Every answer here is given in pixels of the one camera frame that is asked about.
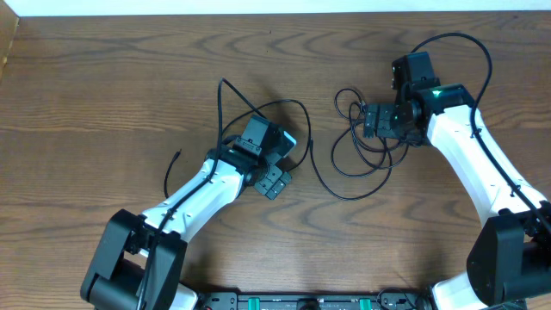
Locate black thin cable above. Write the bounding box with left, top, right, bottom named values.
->
left=308, top=88, right=410, bottom=202
left=163, top=99, right=313, bottom=200

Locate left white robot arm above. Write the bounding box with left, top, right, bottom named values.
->
left=80, top=115, right=296, bottom=310

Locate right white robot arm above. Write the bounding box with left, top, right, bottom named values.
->
left=363, top=52, right=550, bottom=309

